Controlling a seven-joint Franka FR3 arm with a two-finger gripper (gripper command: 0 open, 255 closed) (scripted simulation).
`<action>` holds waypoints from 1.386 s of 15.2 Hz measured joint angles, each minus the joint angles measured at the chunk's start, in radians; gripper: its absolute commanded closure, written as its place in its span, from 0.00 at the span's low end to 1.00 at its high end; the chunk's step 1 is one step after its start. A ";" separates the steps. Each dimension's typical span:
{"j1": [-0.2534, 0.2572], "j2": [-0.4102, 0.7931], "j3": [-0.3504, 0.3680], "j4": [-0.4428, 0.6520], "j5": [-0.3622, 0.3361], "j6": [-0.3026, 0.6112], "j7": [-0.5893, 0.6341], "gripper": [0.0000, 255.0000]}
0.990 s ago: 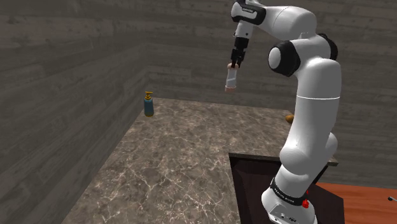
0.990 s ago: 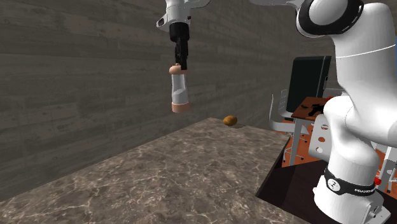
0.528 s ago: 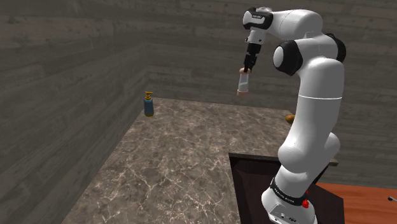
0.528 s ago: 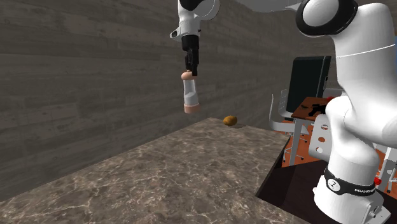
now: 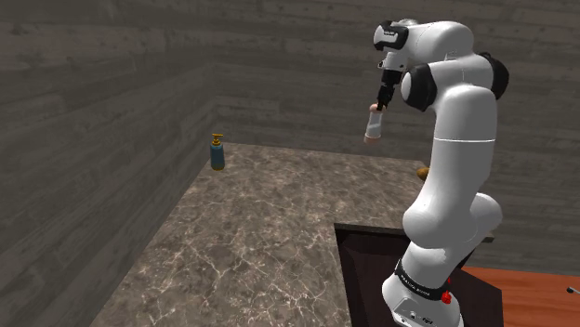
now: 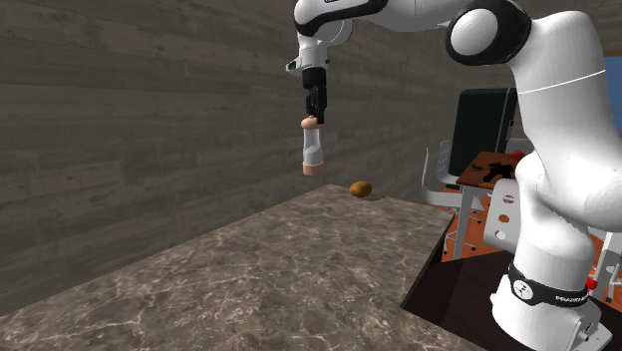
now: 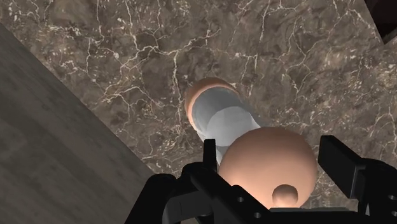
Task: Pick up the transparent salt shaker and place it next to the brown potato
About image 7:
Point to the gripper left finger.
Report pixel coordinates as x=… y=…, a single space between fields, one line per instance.
x=198 y=189

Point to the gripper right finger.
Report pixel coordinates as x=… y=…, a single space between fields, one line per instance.
x=372 y=183

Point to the peach cup with white inside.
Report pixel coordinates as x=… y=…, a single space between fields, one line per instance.
x=217 y=114

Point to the peach round lid with knob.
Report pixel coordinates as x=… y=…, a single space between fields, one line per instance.
x=266 y=161

